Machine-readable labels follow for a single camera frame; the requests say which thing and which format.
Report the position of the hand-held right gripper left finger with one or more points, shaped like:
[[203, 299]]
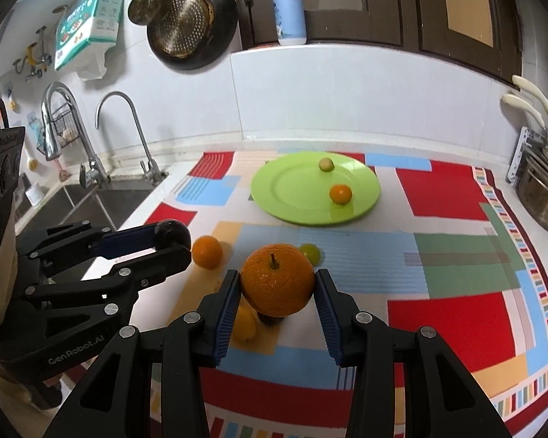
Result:
[[224, 324]]

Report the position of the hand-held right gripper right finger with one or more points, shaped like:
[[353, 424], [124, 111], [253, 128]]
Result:
[[329, 328]]

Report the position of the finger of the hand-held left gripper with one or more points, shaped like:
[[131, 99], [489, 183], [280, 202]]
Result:
[[128, 242], [164, 267]]

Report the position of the yellow-green round fruit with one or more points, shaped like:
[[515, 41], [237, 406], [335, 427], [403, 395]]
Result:
[[312, 252], [246, 326]]

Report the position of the dark plum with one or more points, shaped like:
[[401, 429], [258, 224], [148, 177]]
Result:
[[173, 232]]

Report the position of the small orange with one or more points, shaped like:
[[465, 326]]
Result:
[[340, 194], [207, 252]]

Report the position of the large orange with stem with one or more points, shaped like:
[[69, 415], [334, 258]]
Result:
[[276, 283]]

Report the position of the green plate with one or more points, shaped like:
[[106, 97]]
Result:
[[292, 187]]

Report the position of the stainless steel sink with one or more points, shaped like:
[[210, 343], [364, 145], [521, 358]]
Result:
[[96, 205]]

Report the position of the chrome gooseneck faucet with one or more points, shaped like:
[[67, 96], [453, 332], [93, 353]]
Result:
[[153, 171]]

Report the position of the white cup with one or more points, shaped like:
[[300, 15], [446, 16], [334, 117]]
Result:
[[35, 194]]

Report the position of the chrome pull-down faucet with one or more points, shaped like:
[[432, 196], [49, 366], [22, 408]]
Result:
[[84, 139]]

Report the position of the small brown-green fruit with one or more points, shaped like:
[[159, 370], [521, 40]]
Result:
[[325, 164]]

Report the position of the colourful patchwork cloth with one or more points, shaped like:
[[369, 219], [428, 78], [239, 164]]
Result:
[[438, 191]]

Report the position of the white plastic bag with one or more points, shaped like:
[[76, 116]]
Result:
[[91, 66]]

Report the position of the tissue pack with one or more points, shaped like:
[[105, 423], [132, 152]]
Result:
[[89, 23]]

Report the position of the brass perforated strainer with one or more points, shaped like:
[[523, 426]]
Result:
[[187, 23]]

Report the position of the small brass pot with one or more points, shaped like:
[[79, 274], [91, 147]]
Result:
[[146, 7]]

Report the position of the black frying pan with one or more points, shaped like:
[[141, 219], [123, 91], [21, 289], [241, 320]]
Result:
[[223, 18]]

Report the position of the stainless steel pot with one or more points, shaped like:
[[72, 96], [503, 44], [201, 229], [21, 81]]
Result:
[[539, 196]]

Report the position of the white pump bottle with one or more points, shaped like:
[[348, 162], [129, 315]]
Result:
[[290, 13]]

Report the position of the brass wall tap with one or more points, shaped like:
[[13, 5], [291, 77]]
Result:
[[27, 61], [41, 50]]

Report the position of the metal rack bracket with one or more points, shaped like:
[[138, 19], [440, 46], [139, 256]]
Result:
[[518, 155]]

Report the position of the dark wooden window frame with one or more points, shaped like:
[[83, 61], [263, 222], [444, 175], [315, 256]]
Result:
[[392, 9]]

